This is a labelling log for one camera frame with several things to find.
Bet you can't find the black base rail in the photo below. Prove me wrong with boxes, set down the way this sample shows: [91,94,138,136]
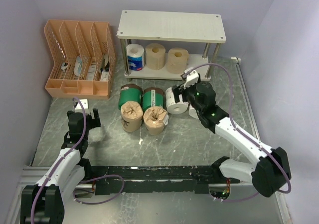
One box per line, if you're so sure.
[92,165,228,195]

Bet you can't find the green wrapped roll left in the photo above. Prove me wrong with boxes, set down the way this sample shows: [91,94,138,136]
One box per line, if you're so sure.
[118,84,143,110]

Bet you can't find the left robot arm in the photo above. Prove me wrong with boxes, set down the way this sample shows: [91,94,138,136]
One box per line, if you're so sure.
[20,98,101,224]

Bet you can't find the white dotted roll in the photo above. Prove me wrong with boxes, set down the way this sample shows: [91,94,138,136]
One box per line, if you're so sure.
[165,87,188,114]
[188,105,199,119]

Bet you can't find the brown paper roll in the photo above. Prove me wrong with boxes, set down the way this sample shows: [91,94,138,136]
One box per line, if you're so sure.
[121,101,144,132]
[143,106,169,135]

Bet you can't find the white dotted roll left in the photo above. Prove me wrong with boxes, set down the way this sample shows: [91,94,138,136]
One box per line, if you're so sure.
[165,87,188,114]

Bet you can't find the orange plastic file organizer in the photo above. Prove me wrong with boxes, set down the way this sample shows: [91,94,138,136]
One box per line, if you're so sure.
[44,19,117,100]

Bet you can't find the white wall clip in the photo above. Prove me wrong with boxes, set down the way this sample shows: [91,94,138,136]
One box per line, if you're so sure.
[231,57,242,64]

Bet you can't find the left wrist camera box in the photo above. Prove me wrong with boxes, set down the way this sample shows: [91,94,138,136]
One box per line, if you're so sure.
[76,99,90,114]

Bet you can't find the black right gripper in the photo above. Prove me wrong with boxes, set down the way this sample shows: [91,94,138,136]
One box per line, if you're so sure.
[171,80,203,114]

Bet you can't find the bare tan paper roll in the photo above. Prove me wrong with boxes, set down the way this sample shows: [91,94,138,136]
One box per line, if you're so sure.
[145,43,166,70]

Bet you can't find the plastic white blue roll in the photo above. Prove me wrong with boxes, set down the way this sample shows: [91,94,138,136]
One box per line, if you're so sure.
[126,44,145,71]

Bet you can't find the papers in organizer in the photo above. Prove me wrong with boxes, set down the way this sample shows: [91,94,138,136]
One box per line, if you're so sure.
[59,54,110,81]

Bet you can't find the green wrapped roll right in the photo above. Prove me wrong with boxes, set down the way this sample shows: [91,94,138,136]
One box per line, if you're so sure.
[142,87,164,112]

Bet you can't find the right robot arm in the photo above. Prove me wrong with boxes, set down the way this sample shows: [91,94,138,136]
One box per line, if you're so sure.
[172,82,292,197]

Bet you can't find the white two-tier shelf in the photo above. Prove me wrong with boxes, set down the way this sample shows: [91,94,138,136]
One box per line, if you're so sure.
[117,10,226,81]

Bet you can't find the white dotted roll right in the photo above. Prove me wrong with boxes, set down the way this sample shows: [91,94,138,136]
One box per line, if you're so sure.
[188,105,199,119]

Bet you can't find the green wrapped roll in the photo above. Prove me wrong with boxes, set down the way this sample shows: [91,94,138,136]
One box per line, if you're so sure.
[142,87,164,112]
[118,84,143,110]

